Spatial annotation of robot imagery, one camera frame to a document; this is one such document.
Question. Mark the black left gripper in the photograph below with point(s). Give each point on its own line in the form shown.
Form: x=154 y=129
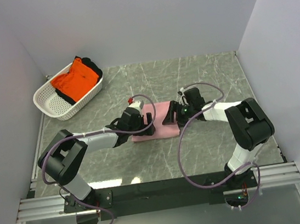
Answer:
x=143 y=121

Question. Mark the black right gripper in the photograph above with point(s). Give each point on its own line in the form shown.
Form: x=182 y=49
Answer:
x=179 y=112

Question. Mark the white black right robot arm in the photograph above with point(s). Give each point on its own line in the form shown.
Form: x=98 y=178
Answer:
x=249 y=124

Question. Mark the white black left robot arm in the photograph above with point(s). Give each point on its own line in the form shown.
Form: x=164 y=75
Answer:
x=61 y=160

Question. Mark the orange t shirt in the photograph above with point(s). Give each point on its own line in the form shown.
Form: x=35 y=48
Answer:
x=76 y=80

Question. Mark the black t shirt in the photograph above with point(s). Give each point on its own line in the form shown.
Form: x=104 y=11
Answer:
x=92 y=65

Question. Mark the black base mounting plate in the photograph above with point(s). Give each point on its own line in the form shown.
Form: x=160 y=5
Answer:
x=166 y=194

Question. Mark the white perforated plastic basket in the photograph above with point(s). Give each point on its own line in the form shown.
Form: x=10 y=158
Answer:
x=51 y=104

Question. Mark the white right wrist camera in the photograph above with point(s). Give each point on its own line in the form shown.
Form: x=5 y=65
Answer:
x=182 y=99

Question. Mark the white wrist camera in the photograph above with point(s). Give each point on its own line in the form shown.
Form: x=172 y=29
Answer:
x=182 y=99
x=136 y=104

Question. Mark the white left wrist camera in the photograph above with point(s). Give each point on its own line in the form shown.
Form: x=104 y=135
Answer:
x=136 y=104

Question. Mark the aluminium extrusion rail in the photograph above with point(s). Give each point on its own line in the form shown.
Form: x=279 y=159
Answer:
x=41 y=208

